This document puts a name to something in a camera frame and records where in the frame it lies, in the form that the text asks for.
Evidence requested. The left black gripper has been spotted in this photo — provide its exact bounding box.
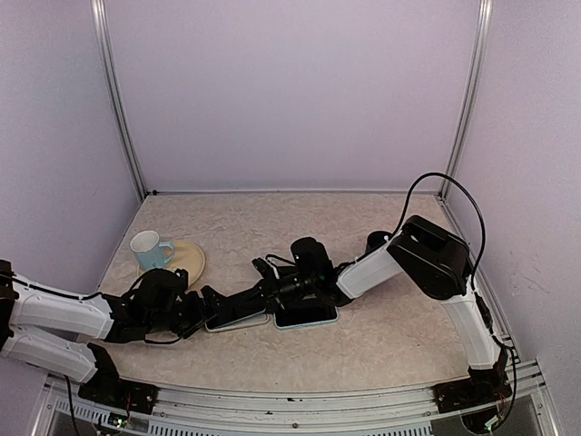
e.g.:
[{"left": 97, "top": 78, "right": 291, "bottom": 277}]
[{"left": 146, "top": 284, "right": 230, "bottom": 338}]

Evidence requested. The clear white phone case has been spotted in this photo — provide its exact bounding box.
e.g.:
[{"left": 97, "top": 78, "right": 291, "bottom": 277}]
[{"left": 205, "top": 312, "right": 271, "bottom": 333}]

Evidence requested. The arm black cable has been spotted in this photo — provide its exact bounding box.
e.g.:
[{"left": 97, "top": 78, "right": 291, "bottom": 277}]
[
  {"left": 0, "top": 272, "right": 105, "bottom": 303},
  {"left": 392, "top": 171, "right": 486, "bottom": 278}
]

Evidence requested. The light blue small case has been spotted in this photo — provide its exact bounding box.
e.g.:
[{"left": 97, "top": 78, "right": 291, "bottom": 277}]
[{"left": 130, "top": 231, "right": 175, "bottom": 272}]

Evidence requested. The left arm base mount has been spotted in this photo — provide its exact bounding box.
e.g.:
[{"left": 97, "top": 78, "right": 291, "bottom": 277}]
[{"left": 78, "top": 343, "right": 159, "bottom": 415}]

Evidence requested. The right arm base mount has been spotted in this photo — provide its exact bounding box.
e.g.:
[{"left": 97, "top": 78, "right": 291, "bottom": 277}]
[{"left": 434, "top": 364, "right": 512, "bottom": 413}]

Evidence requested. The black phone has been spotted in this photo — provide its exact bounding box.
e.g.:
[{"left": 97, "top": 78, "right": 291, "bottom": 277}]
[{"left": 208, "top": 303, "right": 266, "bottom": 328}]

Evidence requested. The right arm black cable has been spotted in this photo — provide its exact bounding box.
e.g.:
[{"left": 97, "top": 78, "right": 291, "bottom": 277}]
[{"left": 392, "top": 171, "right": 486, "bottom": 278}]

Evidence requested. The black phone front table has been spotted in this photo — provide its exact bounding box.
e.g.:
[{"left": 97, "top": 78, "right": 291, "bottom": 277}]
[{"left": 275, "top": 304, "right": 338, "bottom": 327}]

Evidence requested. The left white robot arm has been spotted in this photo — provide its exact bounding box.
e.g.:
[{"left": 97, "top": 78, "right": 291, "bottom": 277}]
[{"left": 1, "top": 261, "right": 217, "bottom": 404}]

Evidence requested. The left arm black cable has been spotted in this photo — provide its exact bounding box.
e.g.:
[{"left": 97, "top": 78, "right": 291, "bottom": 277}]
[{"left": 0, "top": 272, "right": 105, "bottom": 303}]

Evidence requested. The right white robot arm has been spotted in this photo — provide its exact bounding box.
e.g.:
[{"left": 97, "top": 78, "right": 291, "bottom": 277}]
[{"left": 233, "top": 215, "right": 509, "bottom": 403}]

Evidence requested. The dark green mug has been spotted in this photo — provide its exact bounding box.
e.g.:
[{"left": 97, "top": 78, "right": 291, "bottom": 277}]
[{"left": 365, "top": 231, "right": 393, "bottom": 254}]

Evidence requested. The beige round plate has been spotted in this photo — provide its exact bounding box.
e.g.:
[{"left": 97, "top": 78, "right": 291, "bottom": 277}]
[{"left": 163, "top": 240, "right": 206, "bottom": 289}]

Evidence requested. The light blue phone case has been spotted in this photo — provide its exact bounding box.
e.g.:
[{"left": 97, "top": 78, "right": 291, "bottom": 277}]
[{"left": 272, "top": 303, "right": 340, "bottom": 331}]

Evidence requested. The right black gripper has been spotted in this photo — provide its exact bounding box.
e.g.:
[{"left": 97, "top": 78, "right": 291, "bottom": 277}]
[{"left": 238, "top": 269, "right": 317, "bottom": 313}]

